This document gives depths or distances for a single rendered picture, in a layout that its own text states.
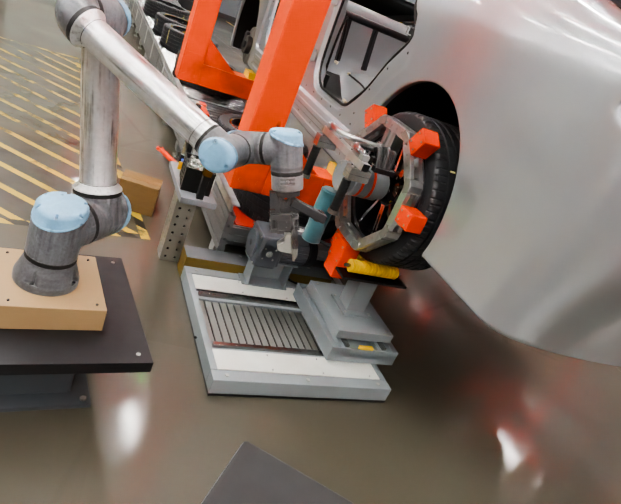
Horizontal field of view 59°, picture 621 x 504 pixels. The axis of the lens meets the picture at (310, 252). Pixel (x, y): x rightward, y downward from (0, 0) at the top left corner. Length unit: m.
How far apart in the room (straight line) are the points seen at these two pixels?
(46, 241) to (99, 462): 0.69
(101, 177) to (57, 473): 0.88
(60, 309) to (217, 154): 0.70
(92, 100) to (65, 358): 0.75
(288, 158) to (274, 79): 1.05
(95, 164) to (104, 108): 0.17
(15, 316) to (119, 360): 0.32
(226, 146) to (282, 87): 1.15
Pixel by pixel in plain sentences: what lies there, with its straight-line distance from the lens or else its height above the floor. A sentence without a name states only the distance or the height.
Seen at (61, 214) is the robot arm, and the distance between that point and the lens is 1.71.
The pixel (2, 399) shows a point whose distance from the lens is 2.01.
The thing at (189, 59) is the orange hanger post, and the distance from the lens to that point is 4.40.
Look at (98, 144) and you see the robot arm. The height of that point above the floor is 0.82.
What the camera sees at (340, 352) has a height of 0.14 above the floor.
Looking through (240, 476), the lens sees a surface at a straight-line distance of 1.51.
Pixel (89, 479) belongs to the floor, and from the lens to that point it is 1.85.
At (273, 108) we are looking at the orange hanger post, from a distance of 2.53.
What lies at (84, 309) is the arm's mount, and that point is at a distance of 1.80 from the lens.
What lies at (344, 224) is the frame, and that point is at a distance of 2.44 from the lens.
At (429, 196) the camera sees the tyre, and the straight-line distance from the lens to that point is 2.12.
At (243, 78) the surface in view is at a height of 0.67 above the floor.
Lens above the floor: 1.44
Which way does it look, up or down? 24 degrees down
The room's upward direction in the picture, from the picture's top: 23 degrees clockwise
